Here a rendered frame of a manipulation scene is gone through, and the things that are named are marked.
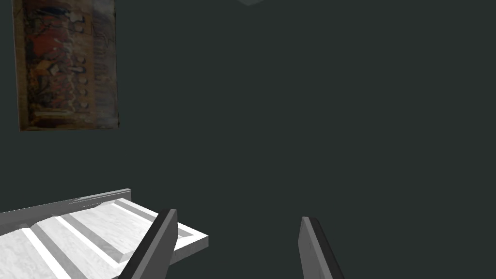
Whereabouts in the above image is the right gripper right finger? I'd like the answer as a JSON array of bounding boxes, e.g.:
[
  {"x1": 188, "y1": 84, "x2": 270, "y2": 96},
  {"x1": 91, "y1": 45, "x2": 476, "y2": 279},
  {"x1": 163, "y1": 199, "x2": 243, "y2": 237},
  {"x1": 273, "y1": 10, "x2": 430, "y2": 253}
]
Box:
[{"x1": 297, "y1": 216, "x2": 346, "y2": 279}]

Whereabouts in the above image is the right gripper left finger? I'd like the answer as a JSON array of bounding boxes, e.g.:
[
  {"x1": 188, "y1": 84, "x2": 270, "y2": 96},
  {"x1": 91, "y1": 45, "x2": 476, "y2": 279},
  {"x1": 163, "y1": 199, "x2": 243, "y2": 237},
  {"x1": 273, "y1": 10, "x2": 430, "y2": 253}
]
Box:
[{"x1": 117, "y1": 208, "x2": 179, "y2": 279}]

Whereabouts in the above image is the brown and red wall picture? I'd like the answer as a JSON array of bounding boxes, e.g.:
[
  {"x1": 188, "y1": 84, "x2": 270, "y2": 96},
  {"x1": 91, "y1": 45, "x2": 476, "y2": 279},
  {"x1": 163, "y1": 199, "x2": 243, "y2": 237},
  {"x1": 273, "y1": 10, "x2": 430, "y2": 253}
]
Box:
[{"x1": 11, "y1": 0, "x2": 121, "y2": 132}]

